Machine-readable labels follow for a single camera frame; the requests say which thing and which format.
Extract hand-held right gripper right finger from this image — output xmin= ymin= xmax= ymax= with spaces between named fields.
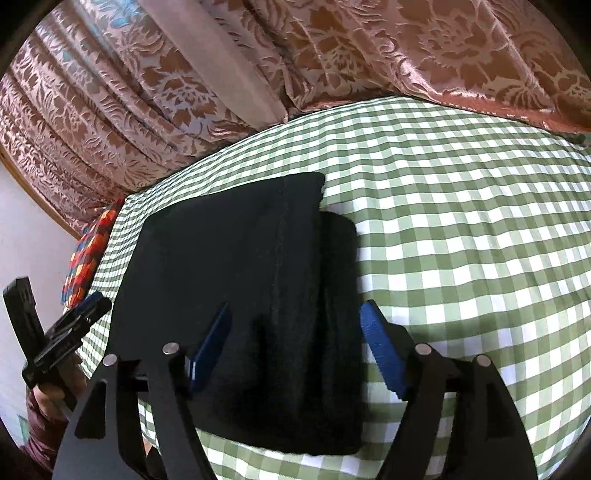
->
xmin=359 ymin=300 xmax=539 ymax=480

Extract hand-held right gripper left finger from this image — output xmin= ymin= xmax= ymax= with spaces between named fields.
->
xmin=52 ymin=302 xmax=232 ymax=480

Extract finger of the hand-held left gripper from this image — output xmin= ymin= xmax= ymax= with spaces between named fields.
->
xmin=28 ymin=323 xmax=100 ymax=376
xmin=50 ymin=292 xmax=113 ymax=341

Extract black pants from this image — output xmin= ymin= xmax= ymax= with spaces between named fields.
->
xmin=108 ymin=172 xmax=368 ymax=457

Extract person's left forearm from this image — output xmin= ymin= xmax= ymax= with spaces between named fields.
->
xmin=21 ymin=401 xmax=71 ymax=477

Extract person's left hand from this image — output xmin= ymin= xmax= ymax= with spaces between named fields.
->
xmin=28 ymin=357 xmax=89 ymax=423

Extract colourful checked pillow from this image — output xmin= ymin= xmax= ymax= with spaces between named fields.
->
xmin=62 ymin=198 xmax=124 ymax=308

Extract green checked bedsheet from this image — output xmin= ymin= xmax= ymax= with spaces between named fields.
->
xmin=76 ymin=95 xmax=591 ymax=480

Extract beige curtain tieback band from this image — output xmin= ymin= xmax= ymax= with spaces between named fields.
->
xmin=139 ymin=0 xmax=288 ymax=121

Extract brown floral curtain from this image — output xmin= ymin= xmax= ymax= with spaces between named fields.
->
xmin=0 ymin=0 xmax=591 ymax=232

